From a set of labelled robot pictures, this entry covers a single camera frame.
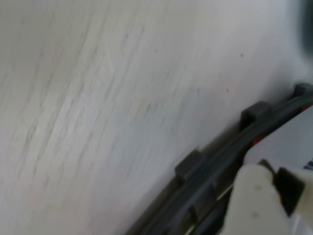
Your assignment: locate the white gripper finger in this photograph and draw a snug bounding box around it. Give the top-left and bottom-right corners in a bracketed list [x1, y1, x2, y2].
[226, 159, 306, 235]

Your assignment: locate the white Shinkansen toy locomotive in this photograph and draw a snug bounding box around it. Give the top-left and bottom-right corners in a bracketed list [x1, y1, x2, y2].
[243, 104, 313, 173]

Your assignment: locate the grey circular toy train track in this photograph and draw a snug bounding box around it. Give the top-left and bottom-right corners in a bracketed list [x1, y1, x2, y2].
[126, 83, 313, 235]

